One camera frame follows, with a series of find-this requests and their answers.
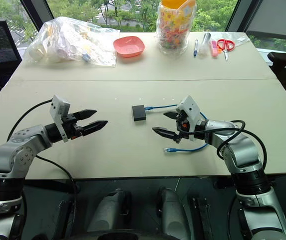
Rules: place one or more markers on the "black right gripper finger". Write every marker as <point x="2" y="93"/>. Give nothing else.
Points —
<point x="166" y="133"/>
<point x="170" y="115"/>

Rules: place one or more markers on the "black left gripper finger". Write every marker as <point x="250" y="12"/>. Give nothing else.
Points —
<point x="95" y="126"/>
<point x="85" y="113"/>

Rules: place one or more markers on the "pink highlighter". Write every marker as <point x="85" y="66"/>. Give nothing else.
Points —
<point x="214" y="48"/>

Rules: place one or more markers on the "grey rounded shape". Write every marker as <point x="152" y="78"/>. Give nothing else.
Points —
<point x="174" y="215"/>
<point x="106" y="212"/>

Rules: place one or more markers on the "pink plastic bowl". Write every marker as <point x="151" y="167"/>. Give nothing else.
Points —
<point x="129" y="46"/>

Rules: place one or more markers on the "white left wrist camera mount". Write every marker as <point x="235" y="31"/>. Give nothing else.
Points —
<point x="58" y="106"/>

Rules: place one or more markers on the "small black adapter box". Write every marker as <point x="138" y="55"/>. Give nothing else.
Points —
<point x="139" y="113"/>

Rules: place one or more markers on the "blue marker pen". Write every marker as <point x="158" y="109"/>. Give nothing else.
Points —
<point x="195" y="48"/>

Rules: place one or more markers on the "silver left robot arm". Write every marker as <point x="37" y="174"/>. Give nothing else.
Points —
<point x="10" y="155"/>

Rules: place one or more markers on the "small clear plastic bag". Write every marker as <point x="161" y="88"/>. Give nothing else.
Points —
<point x="241" y="41"/>

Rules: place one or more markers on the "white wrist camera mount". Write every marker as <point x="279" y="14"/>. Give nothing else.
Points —
<point x="58" y="106"/>
<point x="191" y="107"/>

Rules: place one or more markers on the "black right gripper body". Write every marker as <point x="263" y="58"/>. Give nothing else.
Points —
<point x="182" y="125"/>

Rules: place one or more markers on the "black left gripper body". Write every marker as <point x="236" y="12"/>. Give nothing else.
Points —
<point x="71" y="127"/>

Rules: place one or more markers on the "grey roller blind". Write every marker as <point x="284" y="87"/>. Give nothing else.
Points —
<point x="277" y="17"/>

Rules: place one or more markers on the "clear plastic bag of items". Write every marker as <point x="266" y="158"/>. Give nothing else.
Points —
<point x="68" y="42"/>

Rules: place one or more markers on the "dark window frame post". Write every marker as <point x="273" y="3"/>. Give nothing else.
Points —
<point x="240" y="13"/>
<point x="36" y="12"/>

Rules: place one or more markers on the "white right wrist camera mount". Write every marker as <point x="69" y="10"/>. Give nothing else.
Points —
<point x="191" y="107"/>

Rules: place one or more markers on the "clear plastic tube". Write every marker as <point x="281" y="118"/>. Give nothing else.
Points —
<point x="203" y="45"/>

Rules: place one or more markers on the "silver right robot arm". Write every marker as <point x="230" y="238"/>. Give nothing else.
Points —
<point x="242" y="150"/>

